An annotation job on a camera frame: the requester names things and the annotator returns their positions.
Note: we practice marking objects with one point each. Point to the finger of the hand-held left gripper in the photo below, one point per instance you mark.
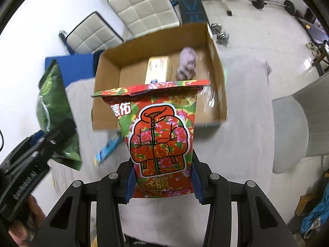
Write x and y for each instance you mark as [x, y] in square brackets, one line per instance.
[57, 137]

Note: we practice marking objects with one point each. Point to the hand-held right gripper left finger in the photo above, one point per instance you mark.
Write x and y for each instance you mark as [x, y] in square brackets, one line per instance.
[129, 187]

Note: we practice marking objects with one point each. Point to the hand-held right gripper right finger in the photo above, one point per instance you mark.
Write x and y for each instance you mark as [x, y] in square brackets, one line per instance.
[198, 187]

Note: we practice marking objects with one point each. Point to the green printed pouch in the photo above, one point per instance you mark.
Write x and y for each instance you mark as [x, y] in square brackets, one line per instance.
[51, 103]

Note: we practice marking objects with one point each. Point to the red floral printed pouch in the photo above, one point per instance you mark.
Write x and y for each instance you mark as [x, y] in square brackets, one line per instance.
[159, 133]

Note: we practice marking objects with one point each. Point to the brown cardboard box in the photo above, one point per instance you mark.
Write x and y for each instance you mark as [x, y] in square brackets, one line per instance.
[133, 56]

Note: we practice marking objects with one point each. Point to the person's left hand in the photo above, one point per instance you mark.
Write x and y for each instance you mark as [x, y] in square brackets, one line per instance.
[30, 218]

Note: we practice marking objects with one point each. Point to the blue flat packet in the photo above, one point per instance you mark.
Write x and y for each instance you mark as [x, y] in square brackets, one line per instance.
[108, 149]

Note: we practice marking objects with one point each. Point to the blue mat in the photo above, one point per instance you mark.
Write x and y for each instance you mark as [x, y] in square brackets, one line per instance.
[72, 67]

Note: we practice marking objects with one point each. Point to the white cushioned chair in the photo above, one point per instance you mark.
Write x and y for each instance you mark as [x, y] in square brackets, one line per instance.
[144, 7]
[92, 34]

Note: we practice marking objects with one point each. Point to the wooden crate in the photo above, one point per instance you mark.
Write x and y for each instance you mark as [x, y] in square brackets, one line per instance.
[305, 203]

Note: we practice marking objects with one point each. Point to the yellow and white carton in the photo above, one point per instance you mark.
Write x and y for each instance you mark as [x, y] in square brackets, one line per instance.
[156, 69]

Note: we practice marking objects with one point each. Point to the blue crumpled cloth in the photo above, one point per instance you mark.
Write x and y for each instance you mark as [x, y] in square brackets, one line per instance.
[316, 216]

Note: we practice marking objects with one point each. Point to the pink plush toy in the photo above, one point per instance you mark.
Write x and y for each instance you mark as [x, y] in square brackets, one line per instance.
[186, 61]

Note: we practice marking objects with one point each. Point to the pair of metal dumbbells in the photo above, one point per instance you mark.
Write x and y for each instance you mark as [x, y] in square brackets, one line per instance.
[221, 34]

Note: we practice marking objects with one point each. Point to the black weight bench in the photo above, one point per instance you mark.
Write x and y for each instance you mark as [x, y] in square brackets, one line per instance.
[192, 10]

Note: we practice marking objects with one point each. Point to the dark cluttered desk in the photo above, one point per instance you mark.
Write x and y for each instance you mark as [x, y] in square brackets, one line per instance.
[314, 30]

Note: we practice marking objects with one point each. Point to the black barbell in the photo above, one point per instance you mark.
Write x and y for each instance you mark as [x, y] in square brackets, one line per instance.
[272, 3]

